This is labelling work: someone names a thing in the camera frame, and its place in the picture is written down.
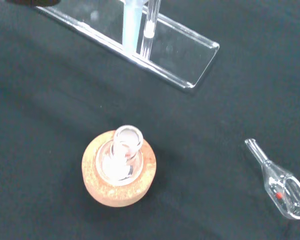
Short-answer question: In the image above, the small round-bottom glass flask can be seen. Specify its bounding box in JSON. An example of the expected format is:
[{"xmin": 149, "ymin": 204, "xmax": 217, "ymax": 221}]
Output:
[{"xmin": 96, "ymin": 124, "xmax": 144, "ymax": 186}]

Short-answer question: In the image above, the glass weighing funnel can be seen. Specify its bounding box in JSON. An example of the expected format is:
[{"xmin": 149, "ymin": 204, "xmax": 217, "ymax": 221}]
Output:
[{"xmin": 244, "ymin": 138, "xmax": 300, "ymax": 221}]

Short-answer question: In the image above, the black bench cloth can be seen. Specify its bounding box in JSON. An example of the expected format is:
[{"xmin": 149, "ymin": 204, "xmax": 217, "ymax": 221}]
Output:
[{"xmin": 0, "ymin": 0, "xmax": 300, "ymax": 240}]

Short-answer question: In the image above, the cork ring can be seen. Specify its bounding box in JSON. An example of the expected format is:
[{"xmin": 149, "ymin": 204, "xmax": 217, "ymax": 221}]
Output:
[{"xmin": 81, "ymin": 129, "xmax": 157, "ymax": 208}]

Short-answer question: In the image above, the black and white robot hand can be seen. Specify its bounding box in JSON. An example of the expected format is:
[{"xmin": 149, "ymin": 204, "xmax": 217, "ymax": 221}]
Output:
[{"xmin": 6, "ymin": 0, "xmax": 61, "ymax": 7}]

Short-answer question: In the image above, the clear acrylic funnel stand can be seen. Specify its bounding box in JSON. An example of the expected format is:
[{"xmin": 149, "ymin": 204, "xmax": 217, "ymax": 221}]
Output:
[{"xmin": 34, "ymin": 0, "xmax": 221, "ymax": 92}]

